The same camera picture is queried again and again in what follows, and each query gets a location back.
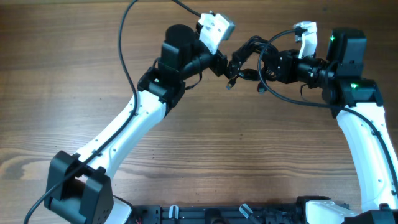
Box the left black camera cable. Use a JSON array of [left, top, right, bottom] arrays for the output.
[[23, 0, 203, 224]]

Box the black camera cable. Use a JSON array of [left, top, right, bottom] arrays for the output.
[[257, 28, 398, 200], [23, 0, 203, 224]]

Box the right black camera cable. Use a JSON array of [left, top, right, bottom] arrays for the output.
[[257, 28, 398, 200]]

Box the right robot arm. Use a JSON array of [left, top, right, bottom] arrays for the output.
[[271, 26, 397, 223]]

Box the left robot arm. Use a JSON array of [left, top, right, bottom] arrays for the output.
[[44, 22, 234, 224]]

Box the black usb cable bundle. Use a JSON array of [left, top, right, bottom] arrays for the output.
[[225, 35, 280, 95]]

